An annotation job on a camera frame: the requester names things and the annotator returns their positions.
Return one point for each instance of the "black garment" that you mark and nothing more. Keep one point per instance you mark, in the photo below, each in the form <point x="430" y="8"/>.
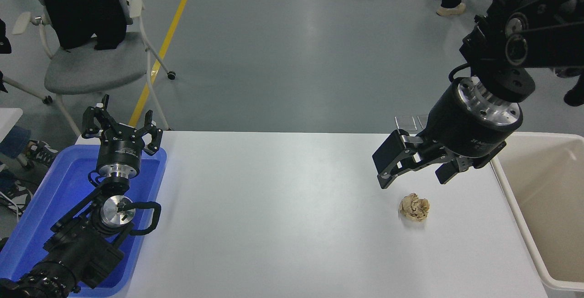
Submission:
<point x="77" y="6"/>

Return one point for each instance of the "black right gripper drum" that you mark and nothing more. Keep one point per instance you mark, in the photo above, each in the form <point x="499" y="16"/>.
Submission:
<point x="456" y="127"/>

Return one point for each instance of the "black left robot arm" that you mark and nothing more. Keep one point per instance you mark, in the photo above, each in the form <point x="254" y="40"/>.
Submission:
<point x="77" y="248"/>

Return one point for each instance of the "blue plastic tray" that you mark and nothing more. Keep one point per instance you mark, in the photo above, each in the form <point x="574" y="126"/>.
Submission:
<point x="50" y="197"/>

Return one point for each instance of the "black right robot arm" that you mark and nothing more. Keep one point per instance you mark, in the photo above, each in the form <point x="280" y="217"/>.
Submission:
<point x="538" y="38"/>

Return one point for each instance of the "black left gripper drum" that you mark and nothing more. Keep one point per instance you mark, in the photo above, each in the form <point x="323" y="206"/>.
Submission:
<point x="119" y="149"/>

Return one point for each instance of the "large pale plastic bin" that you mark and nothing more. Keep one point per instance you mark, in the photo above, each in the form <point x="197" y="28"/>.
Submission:
<point x="547" y="197"/>

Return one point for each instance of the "grey seat white frame chair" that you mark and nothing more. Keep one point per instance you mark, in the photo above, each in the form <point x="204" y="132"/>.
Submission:
<point x="91" y="65"/>

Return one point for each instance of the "tan paper ball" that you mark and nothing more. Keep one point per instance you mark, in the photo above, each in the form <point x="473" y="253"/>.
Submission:
<point x="414" y="207"/>

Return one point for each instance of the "small white side table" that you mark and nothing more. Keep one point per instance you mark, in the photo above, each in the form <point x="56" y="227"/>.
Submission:
<point x="8" y="120"/>

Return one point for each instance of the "seated person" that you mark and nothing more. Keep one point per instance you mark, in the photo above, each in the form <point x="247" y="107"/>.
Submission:
<point x="13" y="140"/>

